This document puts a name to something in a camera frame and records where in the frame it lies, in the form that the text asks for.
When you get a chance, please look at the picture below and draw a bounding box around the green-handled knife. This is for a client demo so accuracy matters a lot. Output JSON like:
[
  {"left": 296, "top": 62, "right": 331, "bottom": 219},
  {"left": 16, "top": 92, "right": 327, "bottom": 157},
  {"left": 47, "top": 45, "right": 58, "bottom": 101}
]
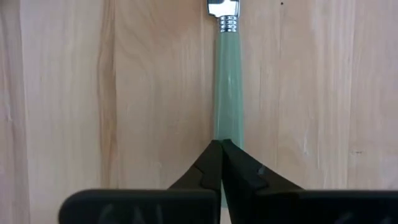
[{"left": 207, "top": 0, "right": 245, "bottom": 208}]

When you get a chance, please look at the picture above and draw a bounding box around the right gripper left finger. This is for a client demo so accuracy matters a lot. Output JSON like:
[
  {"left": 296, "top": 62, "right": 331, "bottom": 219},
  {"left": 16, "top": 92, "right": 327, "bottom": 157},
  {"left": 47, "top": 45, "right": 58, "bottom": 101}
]
[{"left": 58, "top": 139, "right": 223, "bottom": 224}]

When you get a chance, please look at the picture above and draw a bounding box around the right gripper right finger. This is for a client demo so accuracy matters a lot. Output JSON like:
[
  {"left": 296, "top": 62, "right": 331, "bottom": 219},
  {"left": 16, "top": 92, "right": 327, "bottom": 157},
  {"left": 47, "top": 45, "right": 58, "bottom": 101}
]
[{"left": 221, "top": 138, "right": 398, "bottom": 224}]

